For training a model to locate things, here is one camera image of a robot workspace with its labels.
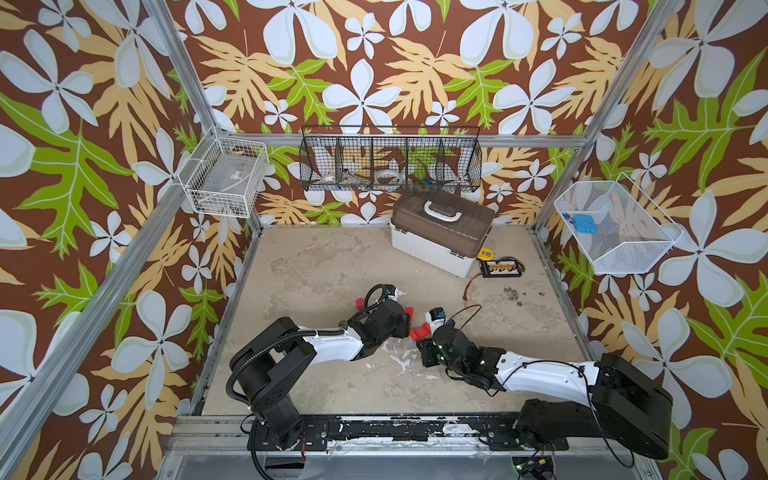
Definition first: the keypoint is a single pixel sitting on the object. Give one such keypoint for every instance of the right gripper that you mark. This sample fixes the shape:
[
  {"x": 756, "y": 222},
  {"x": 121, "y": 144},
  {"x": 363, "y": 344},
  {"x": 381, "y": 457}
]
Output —
[{"x": 430, "y": 346}]

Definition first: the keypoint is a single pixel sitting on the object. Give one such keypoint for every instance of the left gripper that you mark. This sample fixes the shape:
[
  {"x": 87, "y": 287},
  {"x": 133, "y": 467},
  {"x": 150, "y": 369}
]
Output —
[{"x": 404, "y": 327}]

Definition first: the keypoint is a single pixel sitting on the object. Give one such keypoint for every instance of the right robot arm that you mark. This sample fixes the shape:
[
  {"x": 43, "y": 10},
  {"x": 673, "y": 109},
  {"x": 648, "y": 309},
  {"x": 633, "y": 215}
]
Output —
[{"x": 609, "y": 398}]

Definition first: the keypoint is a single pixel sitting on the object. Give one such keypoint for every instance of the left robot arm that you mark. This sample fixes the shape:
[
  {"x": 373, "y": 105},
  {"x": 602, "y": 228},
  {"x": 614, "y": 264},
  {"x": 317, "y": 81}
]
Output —
[{"x": 264, "y": 371}]

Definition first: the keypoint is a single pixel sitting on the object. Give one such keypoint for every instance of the yellow tape measure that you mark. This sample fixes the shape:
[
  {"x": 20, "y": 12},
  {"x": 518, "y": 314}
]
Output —
[{"x": 485, "y": 254}]

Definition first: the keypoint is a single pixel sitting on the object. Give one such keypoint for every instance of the white toolbox brown lid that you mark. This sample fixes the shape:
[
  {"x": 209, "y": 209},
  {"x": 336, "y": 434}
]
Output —
[{"x": 442, "y": 229}]

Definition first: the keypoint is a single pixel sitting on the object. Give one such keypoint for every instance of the blue object in basket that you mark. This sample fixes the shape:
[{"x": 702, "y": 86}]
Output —
[{"x": 584, "y": 224}]

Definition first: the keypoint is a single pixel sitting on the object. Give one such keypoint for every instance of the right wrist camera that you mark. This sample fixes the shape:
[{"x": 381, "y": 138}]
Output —
[{"x": 435, "y": 318}]

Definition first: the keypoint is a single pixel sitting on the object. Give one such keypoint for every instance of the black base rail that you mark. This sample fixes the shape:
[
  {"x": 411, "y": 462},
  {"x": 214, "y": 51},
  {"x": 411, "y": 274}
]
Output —
[{"x": 316, "y": 433}]

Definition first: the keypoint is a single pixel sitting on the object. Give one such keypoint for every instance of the black wire basket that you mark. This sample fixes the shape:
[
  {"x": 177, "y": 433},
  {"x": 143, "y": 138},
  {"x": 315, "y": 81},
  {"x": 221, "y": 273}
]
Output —
[{"x": 390, "y": 158}]

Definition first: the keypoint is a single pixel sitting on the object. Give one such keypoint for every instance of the white wire basket right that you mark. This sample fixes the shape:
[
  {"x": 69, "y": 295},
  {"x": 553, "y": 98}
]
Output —
[{"x": 634, "y": 232}]

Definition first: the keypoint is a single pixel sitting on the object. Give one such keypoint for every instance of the white wire basket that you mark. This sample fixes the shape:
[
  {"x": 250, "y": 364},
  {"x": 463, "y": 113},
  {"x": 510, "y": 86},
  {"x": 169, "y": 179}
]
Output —
[
  {"x": 223, "y": 174},
  {"x": 634, "y": 232}
]

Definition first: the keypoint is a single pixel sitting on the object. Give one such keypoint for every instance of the white wire basket left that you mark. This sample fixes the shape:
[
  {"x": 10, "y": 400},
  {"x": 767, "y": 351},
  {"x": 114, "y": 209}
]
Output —
[{"x": 223, "y": 174}]

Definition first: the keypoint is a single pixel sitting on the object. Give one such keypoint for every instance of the aluminium frame post right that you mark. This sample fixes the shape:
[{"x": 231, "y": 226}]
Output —
[{"x": 637, "y": 54}]

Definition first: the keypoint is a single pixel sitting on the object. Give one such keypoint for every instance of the aluminium frame post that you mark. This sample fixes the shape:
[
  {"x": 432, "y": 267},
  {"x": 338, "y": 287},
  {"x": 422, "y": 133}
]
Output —
[
  {"x": 171, "y": 202},
  {"x": 637, "y": 54}
]

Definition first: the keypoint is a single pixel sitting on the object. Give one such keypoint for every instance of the aluminium frame post left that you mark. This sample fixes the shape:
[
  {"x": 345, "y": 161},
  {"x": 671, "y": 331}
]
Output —
[{"x": 171, "y": 202}]

